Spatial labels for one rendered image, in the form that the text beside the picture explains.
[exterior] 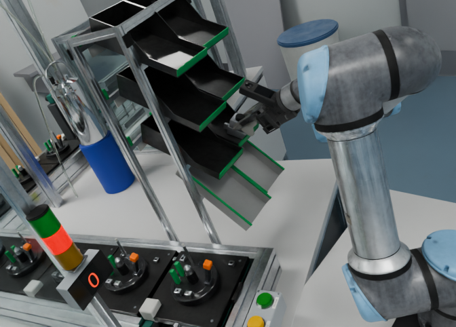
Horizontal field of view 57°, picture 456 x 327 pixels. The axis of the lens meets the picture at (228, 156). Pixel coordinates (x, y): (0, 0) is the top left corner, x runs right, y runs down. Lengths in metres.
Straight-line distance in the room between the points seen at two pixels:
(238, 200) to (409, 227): 0.52
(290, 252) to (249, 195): 0.22
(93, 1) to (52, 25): 2.47
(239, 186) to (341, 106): 0.73
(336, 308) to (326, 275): 0.11
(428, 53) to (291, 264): 0.81
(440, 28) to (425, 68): 3.29
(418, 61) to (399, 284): 0.40
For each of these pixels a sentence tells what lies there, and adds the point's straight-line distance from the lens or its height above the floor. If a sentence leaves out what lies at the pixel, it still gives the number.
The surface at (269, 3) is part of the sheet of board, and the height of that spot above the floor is 0.89.
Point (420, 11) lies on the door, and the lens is 4.01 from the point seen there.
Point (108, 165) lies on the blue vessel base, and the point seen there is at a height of 1.01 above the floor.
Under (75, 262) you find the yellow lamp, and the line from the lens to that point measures 1.02.
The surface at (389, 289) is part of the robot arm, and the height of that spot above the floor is 1.16.
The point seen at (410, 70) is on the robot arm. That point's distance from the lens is 0.70.
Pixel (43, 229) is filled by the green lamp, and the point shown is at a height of 1.38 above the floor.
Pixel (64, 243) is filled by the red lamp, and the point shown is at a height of 1.33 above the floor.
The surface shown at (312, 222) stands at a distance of 1.45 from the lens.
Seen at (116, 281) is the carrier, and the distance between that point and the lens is 1.34.
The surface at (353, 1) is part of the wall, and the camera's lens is 4.28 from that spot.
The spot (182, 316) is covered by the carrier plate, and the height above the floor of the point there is 0.97.
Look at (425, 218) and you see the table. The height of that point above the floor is 0.86.
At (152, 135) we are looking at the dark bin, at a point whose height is 1.33.
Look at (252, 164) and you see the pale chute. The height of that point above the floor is 1.06.
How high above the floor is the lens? 1.82
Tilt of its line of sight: 29 degrees down
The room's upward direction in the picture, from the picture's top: 21 degrees counter-clockwise
